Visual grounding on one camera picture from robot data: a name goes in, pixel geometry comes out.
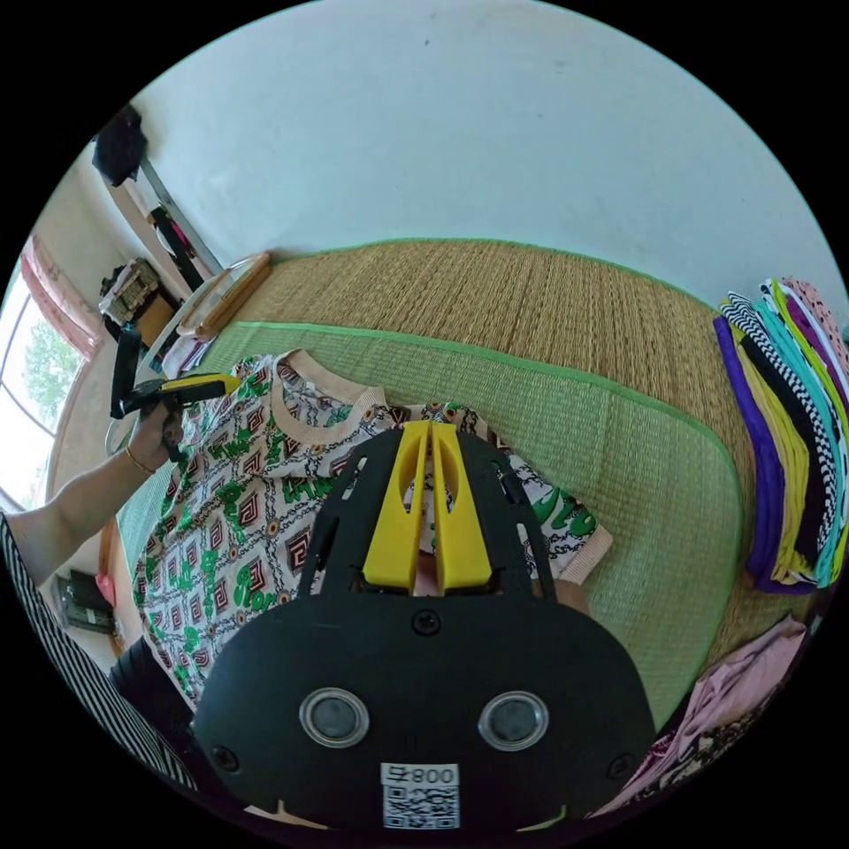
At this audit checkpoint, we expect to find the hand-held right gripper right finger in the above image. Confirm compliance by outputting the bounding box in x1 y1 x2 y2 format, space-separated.
431 421 494 593

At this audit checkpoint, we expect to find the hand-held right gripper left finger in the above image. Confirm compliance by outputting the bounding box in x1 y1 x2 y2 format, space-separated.
363 421 431 593

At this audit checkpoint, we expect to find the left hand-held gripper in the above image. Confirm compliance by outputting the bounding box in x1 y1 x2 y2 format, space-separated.
109 372 242 464

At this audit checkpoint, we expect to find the patterned short sleeve shirt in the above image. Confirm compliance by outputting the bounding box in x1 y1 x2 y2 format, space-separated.
132 348 616 709

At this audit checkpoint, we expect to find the person's left forearm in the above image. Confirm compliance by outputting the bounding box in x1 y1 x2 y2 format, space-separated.
4 445 157 587

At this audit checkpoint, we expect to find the person's left hand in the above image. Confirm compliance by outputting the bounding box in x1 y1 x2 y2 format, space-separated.
124 397 187 473

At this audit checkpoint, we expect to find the person's right hand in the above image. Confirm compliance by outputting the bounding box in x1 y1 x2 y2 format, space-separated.
556 579 593 618

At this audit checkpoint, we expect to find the window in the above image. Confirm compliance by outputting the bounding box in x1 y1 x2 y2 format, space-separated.
0 281 91 509

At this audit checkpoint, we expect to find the pink curtain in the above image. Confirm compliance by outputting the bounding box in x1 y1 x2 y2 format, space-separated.
19 233 102 361

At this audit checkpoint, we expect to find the bed with woven mat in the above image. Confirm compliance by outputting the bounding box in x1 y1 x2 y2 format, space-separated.
116 238 818 734

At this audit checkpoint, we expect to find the black hanging cloth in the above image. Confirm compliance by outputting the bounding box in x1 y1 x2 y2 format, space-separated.
91 104 151 188

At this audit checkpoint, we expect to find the heap of pink clothes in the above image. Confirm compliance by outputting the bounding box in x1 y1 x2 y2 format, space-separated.
588 615 818 818

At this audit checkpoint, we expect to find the person's body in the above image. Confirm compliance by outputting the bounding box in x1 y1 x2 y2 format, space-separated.
0 514 220 800

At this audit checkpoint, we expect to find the pile of folded clothes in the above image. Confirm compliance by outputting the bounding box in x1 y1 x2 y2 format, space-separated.
712 275 849 595

